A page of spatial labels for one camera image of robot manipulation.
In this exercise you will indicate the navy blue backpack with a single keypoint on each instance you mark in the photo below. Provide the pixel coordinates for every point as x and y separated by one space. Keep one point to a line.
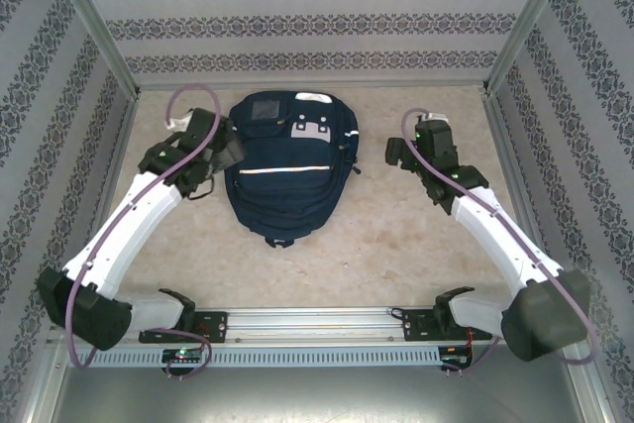
282 195

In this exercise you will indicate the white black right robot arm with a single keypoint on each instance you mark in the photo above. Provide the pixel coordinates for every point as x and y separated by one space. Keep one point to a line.
505 235

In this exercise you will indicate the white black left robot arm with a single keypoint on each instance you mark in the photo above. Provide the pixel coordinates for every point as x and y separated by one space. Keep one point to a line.
124 225

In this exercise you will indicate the small controller board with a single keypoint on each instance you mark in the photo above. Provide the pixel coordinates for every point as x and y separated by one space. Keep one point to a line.
455 352
183 355

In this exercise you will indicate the sheet metal panel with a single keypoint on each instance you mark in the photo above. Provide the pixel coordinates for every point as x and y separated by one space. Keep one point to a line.
317 398

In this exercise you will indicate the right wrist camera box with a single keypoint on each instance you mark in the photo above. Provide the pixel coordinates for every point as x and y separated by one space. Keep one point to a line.
436 116

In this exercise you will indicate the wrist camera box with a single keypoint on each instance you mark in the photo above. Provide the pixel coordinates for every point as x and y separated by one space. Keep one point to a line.
180 120
436 116

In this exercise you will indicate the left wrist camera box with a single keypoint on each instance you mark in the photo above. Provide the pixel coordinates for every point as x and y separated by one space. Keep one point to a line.
180 120

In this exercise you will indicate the aluminium frame side rail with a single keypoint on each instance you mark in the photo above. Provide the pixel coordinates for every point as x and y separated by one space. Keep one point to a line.
118 145
504 145

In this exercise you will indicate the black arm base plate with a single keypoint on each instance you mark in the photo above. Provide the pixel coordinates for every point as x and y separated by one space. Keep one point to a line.
215 326
416 326

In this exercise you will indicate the wide aluminium mounting rail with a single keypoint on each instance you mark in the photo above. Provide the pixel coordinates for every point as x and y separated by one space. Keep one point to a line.
307 324

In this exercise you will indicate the short aluminium frame post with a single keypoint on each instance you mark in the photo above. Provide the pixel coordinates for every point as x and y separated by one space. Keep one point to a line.
592 388
42 388

